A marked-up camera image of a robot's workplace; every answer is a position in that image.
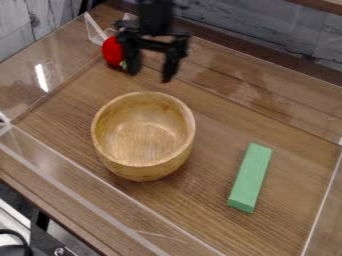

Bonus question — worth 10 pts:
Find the green rectangular block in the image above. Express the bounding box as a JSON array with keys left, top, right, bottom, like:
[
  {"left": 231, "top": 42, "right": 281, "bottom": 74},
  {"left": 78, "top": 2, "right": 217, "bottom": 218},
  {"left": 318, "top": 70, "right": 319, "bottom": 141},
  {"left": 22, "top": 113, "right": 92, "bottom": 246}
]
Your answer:
[{"left": 227, "top": 143, "right": 272, "bottom": 213}]

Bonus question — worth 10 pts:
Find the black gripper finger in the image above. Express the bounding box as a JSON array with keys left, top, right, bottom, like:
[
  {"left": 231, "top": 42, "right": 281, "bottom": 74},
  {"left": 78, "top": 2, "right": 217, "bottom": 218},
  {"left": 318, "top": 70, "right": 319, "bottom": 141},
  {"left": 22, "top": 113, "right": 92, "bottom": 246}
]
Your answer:
[
  {"left": 117, "top": 31, "right": 141, "bottom": 76},
  {"left": 161, "top": 37, "right": 188, "bottom": 83}
]

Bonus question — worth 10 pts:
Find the round wooden bowl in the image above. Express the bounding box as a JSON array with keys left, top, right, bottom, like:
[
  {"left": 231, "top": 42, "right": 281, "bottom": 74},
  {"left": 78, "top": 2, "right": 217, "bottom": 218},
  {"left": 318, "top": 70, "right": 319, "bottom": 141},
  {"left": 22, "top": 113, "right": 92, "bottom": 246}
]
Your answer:
[{"left": 90, "top": 91, "right": 196, "bottom": 182}]

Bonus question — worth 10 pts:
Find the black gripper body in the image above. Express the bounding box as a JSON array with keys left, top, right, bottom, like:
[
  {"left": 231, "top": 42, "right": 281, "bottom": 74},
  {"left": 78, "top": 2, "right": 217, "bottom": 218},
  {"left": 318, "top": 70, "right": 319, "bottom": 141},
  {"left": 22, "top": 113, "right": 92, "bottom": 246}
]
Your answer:
[{"left": 114, "top": 0, "right": 191, "bottom": 51}]

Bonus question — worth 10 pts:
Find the red plush fruit green leaf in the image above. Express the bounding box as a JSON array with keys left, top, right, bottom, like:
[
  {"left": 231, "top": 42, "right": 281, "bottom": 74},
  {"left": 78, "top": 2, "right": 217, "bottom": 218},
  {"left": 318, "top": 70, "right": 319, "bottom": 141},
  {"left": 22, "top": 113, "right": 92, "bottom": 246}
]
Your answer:
[{"left": 101, "top": 36, "right": 127, "bottom": 70}]

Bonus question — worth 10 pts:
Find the black metal table leg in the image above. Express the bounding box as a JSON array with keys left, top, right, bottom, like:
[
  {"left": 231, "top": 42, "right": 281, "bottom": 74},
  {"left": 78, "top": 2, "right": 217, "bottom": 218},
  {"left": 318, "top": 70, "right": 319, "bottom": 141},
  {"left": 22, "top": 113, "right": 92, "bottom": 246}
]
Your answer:
[{"left": 29, "top": 209, "right": 96, "bottom": 256}]

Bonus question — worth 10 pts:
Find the black cable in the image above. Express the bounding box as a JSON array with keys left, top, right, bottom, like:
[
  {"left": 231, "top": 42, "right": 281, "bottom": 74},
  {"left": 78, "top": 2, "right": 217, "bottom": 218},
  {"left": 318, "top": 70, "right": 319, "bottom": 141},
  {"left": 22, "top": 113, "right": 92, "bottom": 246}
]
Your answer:
[{"left": 0, "top": 228, "right": 34, "bottom": 256}]

